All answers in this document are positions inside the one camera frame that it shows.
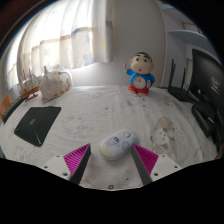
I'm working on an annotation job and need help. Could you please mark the cartoon boy figure clock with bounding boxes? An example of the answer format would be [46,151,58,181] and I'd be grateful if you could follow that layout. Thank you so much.
[123,50,156,97]

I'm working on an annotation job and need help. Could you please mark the wooden model sailing ship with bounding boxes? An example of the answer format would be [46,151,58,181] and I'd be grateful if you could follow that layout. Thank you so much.
[16,68,43,102]

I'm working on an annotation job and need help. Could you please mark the black router with antennas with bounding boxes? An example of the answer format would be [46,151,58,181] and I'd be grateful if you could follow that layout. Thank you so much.
[166,58,198,103]

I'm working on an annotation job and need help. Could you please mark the black computer monitor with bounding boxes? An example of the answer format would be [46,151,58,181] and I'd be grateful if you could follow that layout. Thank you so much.
[190,48,224,138]

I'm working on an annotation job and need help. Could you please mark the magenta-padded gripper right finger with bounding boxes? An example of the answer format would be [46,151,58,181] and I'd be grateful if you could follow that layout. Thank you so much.
[130,143,184,186]

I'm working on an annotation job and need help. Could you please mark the orange wooden chair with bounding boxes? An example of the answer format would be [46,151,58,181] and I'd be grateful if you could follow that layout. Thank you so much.
[0,94,13,121]

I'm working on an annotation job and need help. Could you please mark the white wall shelf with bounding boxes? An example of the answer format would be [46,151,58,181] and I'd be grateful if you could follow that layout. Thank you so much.
[168,29,209,48]

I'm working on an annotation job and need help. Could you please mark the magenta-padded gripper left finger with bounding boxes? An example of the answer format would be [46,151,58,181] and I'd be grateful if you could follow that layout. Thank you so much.
[42,143,92,186]

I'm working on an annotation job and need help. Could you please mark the large white conch shell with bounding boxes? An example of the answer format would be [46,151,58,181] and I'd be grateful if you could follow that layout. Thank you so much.
[39,65,73,104]

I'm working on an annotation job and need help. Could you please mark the white sheer star-print curtain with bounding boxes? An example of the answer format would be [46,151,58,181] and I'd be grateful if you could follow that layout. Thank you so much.
[6,0,114,91]

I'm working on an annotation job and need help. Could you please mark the white cartoon-print tablecloth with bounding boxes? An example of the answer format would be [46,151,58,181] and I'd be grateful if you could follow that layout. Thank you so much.
[0,84,219,191]

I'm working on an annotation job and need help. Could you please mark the black mouse pad green lines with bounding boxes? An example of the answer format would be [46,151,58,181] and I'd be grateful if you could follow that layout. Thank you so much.
[13,105,62,147]

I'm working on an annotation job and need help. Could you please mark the white cartoon-print computer mouse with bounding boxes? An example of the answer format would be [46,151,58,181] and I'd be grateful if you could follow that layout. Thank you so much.
[99,129,139,161]

